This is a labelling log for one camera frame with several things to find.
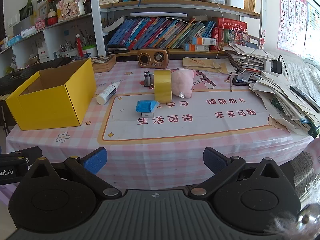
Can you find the pink checkered cloth desktop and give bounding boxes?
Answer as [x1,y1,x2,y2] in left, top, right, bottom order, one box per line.
[5,55,313,190]

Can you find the white spray bottle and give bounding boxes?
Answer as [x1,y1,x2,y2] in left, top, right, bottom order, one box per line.
[96,82,120,105]

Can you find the lucky cat ornament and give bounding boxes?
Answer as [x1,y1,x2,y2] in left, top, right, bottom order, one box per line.
[58,0,87,22]

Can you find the blue tissue pack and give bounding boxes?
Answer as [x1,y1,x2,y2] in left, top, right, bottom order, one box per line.
[7,35,23,47]

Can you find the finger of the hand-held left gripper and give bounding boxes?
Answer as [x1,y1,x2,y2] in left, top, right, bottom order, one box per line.
[0,147,43,167]

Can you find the grey blanket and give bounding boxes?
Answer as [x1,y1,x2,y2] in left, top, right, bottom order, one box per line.
[280,55,320,100]

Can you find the white charging cable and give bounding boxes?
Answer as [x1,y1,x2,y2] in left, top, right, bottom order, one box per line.
[200,0,270,75]

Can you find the row of blue books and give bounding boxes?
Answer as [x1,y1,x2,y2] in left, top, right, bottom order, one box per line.
[107,17,217,50]

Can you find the plant picture frame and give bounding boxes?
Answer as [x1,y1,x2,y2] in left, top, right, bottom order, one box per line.
[19,0,38,20]

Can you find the messy stack of papers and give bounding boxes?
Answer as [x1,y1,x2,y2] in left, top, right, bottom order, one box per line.
[250,71,320,139]

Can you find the brown retro radio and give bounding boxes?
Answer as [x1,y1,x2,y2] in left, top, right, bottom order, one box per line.
[137,48,169,68]

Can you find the black stapler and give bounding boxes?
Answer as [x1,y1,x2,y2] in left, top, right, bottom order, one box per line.
[107,44,130,54]

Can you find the yellow cardboard box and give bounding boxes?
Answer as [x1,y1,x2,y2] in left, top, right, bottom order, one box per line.
[5,58,97,131]

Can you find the black keyboard piano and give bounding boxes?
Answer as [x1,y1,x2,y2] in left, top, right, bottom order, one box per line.
[0,57,72,103]

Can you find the pink small box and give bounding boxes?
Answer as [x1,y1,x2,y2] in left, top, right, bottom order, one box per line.
[34,17,48,32]

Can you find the red white doll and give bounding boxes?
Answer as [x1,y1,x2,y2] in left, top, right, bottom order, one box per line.
[47,9,58,26]

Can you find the wooden chessboard box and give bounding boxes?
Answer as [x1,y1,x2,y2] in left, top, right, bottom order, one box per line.
[90,55,117,73]

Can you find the white jar green rim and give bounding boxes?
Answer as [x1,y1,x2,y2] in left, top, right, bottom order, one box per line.
[82,44,98,58]

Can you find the brown envelopes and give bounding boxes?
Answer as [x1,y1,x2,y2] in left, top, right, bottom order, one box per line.
[182,56,237,74]

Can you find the red marker bottle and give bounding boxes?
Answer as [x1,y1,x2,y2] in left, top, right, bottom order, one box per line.
[76,35,84,57]

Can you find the white bookshelf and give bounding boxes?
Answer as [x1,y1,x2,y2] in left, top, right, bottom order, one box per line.
[0,0,263,63]

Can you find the black flat bar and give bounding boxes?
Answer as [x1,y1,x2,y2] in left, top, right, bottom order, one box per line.
[290,85,320,113]

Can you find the white pen container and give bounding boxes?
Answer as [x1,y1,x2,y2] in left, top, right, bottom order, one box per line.
[60,42,80,58]

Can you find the red thick books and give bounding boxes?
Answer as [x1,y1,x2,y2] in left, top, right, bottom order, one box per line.
[215,17,248,48]

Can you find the pink alphabet poster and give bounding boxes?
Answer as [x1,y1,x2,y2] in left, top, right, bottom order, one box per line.
[277,0,308,55]

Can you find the yellow tape roll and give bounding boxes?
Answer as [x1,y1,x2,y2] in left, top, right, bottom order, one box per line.
[153,70,173,103]

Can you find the fluffy charm with metal bell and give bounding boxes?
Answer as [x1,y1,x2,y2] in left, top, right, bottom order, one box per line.
[269,204,320,240]

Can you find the orange blue small box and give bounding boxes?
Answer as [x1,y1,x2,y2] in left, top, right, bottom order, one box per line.
[184,44,210,52]
[192,37,217,46]

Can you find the red white tissue box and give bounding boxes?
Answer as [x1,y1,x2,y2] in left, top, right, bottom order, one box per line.
[37,47,52,63]

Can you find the black power adapter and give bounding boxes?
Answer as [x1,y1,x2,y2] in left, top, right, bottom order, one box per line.
[272,55,283,75]

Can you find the pink plush toy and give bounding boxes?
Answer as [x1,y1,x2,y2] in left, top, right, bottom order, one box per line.
[170,69,196,98]

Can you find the white flat box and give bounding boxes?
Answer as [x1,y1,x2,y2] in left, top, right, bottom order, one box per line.
[21,26,44,38]

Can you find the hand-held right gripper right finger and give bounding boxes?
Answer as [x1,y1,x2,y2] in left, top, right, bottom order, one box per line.
[188,147,293,201]

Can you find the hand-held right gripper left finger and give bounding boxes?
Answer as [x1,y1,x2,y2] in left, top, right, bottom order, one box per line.
[22,147,123,200]

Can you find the blue packet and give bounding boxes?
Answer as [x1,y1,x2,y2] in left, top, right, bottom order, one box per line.
[135,100,159,117]

